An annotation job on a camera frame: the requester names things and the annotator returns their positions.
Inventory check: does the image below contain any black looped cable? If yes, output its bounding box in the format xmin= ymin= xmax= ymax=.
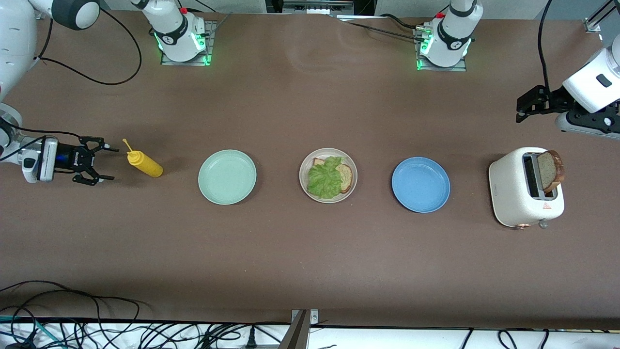
xmin=0 ymin=280 xmax=146 ymax=349

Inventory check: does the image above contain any black base cable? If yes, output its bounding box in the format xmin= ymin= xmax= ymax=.
xmin=346 ymin=14 xmax=427 ymax=42

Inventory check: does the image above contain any brown toast bread slice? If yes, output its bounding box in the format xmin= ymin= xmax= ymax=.
xmin=312 ymin=158 xmax=353 ymax=194
xmin=537 ymin=150 xmax=566 ymax=195

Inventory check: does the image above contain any small silver bracket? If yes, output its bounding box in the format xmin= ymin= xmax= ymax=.
xmin=291 ymin=309 xmax=319 ymax=326

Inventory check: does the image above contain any white cable tray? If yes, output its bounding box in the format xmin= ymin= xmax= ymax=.
xmin=0 ymin=320 xmax=620 ymax=349

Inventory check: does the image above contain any black left camera bracket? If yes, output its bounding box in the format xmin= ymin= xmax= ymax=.
xmin=567 ymin=104 xmax=620 ymax=134

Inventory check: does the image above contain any blue plate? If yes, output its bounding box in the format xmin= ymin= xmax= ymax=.
xmin=391 ymin=157 xmax=451 ymax=213

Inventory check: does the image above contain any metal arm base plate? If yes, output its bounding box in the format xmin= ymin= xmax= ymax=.
xmin=160 ymin=19 xmax=217 ymax=66
xmin=414 ymin=24 xmax=468 ymax=72

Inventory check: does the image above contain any green lettuce leaf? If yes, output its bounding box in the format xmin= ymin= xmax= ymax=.
xmin=308 ymin=156 xmax=344 ymax=200

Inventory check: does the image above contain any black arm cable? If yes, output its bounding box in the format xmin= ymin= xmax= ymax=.
xmin=537 ymin=0 xmax=554 ymax=92
xmin=0 ymin=7 xmax=142 ymax=160

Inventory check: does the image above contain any teal cable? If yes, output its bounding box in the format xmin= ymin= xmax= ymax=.
xmin=0 ymin=315 xmax=63 ymax=349

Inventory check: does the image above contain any beige plate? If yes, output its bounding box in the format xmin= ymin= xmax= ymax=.
xmin=299 ymin=148 xmax=358 ymax=204

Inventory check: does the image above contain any aluminium frame profile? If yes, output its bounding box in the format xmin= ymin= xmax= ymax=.
xmin=584 ymin=0 xmax=612 ymax=33

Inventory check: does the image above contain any silver aluminium rail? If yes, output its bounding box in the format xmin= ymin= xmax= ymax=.
xmin=282 ymin=0 xmax=355 ymax=15

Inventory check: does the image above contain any yellow squeeze bottle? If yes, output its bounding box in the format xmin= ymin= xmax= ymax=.
xmin=122 ymin=139 xmax=164 ymax=178

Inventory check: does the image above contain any white toaster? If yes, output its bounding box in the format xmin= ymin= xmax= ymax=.
xmin=488 ymin=147 xmax=565 ymax=230

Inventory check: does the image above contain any grey metal post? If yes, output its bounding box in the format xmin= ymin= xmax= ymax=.
xmin=279 ymin=310 xmax=311 ymax=349

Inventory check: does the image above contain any mint green plate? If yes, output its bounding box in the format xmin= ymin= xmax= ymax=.
xmin=198 ymin=149 xmax=257 ymax=206

